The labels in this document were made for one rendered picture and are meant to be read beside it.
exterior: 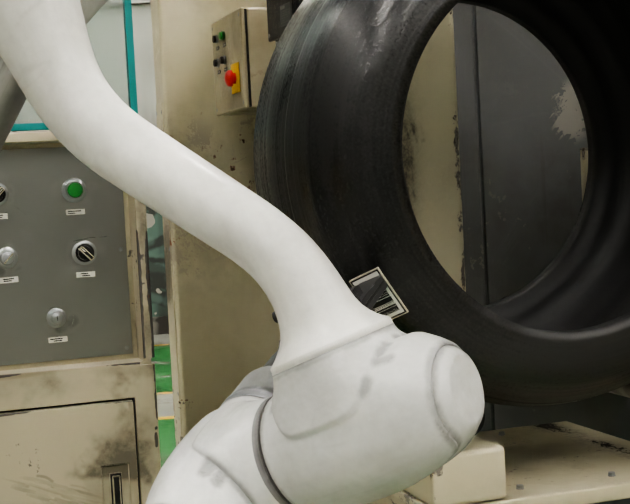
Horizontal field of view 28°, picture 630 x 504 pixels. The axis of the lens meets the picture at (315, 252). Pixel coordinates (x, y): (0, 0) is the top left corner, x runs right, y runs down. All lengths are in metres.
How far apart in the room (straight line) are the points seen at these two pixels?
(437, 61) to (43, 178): 0.66
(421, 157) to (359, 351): 0.85
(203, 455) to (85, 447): 1.02
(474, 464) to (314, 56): 0.48
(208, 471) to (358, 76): 0.51
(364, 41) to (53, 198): 0.82
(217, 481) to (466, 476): 0.47
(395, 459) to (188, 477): 0.17
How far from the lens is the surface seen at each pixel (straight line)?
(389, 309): 1.35
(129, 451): 2.02
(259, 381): 1.10
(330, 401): 0.92
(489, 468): 1.41
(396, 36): 1.34
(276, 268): 0.95
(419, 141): 1.75
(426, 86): 1.76
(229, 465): 0.99
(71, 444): 2.01
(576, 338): 1.42
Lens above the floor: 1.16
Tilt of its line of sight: 3 degrees down
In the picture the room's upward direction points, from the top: 3 degrees counter-clockwise
